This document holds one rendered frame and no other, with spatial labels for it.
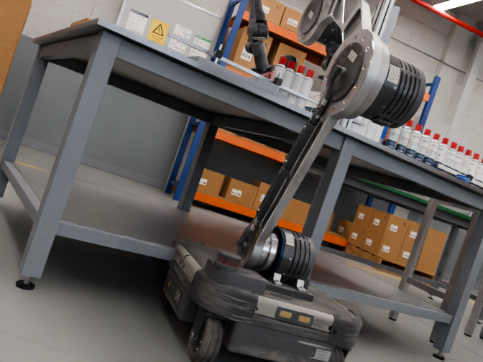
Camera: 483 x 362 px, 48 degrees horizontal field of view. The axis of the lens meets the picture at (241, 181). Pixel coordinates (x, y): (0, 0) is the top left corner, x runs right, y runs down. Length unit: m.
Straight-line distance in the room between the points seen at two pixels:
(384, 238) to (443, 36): 3.45
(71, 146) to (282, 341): 0.83
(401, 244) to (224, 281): 5.11
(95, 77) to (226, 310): 0.78
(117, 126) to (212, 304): 5.41
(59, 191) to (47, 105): 5.08
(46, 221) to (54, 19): 5.26
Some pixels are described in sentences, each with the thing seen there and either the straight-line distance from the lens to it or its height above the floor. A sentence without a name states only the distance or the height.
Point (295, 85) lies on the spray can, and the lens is 2.48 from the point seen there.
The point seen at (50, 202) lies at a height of 0.27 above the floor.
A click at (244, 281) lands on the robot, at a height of 0.26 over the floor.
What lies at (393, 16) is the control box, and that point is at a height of 1.42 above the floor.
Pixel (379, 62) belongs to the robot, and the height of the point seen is 0.91.
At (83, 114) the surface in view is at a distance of 1.69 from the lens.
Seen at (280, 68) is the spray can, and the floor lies 1.03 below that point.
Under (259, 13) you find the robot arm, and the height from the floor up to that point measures 1.20.
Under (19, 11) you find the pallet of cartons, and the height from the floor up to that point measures 1.24.
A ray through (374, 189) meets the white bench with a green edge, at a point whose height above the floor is 0.74.
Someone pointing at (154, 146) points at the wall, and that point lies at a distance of 6.85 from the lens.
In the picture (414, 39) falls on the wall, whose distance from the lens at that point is 8.31.
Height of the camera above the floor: 0.55
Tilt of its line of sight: 1 degrees down
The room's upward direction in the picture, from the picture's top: 19 degrees clockwise
